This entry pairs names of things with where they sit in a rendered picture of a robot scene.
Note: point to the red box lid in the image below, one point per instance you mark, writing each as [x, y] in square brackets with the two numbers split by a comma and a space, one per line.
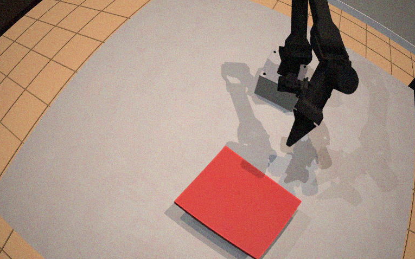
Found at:
[239, 203]

